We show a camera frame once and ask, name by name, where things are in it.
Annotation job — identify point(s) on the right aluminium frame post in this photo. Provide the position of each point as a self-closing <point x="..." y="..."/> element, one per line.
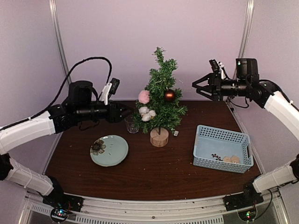
<point x="246" y="27"/>

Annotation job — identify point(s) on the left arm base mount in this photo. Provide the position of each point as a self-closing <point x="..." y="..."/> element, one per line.
<point x="63" y="204"/>

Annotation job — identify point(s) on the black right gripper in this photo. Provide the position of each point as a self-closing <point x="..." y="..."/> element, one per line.
<point x="214" y="81"/>

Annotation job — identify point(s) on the aluminium frame post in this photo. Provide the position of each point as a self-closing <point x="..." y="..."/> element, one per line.
<point x="246" y="27"/>
<point x="55" y="21"/>

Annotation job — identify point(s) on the pink pompom ornament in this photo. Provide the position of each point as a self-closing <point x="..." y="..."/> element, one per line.
<point x="144" y="97"/>

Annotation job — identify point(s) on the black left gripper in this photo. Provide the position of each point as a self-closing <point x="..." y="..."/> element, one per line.
<point x="114" y="113"/>

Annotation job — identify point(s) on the beige burlap bow ornament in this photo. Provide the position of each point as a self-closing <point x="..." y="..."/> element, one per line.
<point x="232" y="159"/>

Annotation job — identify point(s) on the white cotton flower ornament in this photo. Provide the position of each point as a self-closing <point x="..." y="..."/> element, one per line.
<point x="146" y="114"/>

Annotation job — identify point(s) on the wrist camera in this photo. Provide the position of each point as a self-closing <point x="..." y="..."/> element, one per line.
<point x="218" y="68"/>
<point x="109" y="90"/>

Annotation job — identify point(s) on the front aluminium rail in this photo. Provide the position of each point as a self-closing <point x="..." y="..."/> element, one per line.
<point x="209" y="210"/>

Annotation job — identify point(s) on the blue plastic basket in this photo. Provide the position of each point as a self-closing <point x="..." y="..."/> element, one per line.
<point x="211" y="140"/>

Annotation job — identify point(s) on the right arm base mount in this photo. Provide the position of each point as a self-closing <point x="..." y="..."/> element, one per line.
<point x="244" y="203"/>

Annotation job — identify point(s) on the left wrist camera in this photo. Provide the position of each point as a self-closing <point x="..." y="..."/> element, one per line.
<point x="109" y="90"/>

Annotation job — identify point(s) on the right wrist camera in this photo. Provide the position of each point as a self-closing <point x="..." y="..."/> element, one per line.
<point x="218" y="68"/>

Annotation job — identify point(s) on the left aluminium frame post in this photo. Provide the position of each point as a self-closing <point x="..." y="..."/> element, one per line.
<point x="55" y="21"/>

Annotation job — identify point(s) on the small green christmas tree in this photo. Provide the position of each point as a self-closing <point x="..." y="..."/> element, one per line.
<point x="158" y="109"/>

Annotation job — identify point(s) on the dark red bauble ornament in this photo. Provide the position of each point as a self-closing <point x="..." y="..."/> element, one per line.
<point x="169" y="95"/>

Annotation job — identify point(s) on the light green floral plate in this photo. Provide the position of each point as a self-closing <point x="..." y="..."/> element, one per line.
<point x="109" y="150"/>

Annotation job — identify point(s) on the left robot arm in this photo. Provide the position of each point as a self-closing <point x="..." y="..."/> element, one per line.
<point x="55" y="119"/>

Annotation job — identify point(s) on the clear drinking glass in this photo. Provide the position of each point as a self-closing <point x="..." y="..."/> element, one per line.
<point x="130" y="125"/>

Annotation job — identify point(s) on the dark berry twig ornament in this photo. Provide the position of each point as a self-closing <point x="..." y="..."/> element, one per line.
<point x="218" y="158"/>

